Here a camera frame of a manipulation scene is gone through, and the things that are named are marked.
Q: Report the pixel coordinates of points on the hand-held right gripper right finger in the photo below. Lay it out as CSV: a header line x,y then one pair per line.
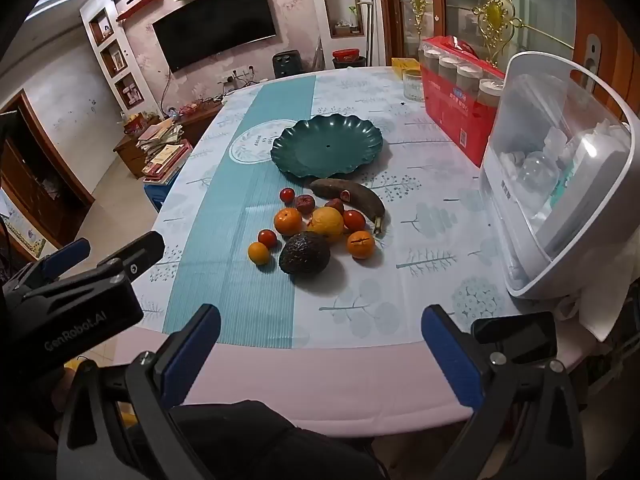
x,y
450,355

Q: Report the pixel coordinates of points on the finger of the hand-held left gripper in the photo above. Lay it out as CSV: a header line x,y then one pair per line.
x,y
140,255
65,257

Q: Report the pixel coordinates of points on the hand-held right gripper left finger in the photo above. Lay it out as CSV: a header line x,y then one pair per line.
x,y
192,355

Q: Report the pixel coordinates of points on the small orange tangerine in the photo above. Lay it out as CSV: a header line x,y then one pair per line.
x,y
259,253

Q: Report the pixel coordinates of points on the red cherry tomato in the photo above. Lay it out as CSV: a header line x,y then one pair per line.
x,y
287,194
267,238

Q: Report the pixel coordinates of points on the dark avocado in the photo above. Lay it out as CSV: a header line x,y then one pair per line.
x,y
304,254

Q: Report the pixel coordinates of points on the large yellow orange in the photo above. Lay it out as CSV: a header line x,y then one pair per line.
x,y
326,222

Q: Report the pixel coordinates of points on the dark green scalloped plate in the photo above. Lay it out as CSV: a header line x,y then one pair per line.
x,y
320,150

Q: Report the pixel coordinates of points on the blue plastic stool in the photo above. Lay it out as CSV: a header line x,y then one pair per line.
x,y
156,194

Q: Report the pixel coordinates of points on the black smartphone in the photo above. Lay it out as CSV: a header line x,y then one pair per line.
x,y
520,335

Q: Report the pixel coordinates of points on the dark wooden cabinet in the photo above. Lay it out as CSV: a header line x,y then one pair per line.
x,y
40,180

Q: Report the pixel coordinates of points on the stack of books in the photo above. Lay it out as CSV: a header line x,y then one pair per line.
x,y
165,152

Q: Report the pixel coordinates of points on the person's dark clothing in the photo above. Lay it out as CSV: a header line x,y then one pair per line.
x,y
260,440

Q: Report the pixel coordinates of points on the pink table cover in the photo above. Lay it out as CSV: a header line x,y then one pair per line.
x,y
300,375

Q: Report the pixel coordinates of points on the red gift box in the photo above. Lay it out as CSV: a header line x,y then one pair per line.
x,y
134,122

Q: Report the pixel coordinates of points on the printed teal white tablecloth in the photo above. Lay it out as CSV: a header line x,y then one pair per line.
x,y
240,160

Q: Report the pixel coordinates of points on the wooden television cabinet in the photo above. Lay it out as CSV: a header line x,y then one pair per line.
x,y
200,119

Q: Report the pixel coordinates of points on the red date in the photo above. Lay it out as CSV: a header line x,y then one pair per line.
x,y
346,194
304,203
335,206

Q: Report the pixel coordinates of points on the overripe brown banana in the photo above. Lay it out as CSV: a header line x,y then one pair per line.
x,y
362,201

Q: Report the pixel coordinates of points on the white baby bottle sterilizer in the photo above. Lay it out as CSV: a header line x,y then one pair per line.
x,y
560,175

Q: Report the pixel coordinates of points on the red jar gift package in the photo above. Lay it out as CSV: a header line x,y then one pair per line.
x,y
450,120

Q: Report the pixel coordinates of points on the dark air fryer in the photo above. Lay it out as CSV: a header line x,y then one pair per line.
x,y
286,64

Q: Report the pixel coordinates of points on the black flat television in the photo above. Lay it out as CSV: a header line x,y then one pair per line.
x,y
215,22

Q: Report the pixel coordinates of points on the clear jar with white lid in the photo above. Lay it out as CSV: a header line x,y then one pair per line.
x,y
431,56
469,78
450,67
491,92

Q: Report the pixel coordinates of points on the clear drinking glass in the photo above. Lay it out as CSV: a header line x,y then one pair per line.
x,y
414,85

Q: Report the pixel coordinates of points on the red lidded container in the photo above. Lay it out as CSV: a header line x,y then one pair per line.
x,y
347,56

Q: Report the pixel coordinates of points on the yellow cardboard box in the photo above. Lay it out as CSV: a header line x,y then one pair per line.
x,y
402,64

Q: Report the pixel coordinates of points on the metal pole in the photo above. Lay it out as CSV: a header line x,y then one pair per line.
x,y
370,25

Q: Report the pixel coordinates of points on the glass door with gold ornament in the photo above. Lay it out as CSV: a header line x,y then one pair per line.
x,y
495,10

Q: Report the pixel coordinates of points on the white wall niche shelves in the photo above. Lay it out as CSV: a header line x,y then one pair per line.
x,y
112,55

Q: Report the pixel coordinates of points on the red wall shelf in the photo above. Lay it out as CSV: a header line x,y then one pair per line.
x,y
140,5

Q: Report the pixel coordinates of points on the white wall display niche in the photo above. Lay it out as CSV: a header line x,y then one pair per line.
x,y
340,7

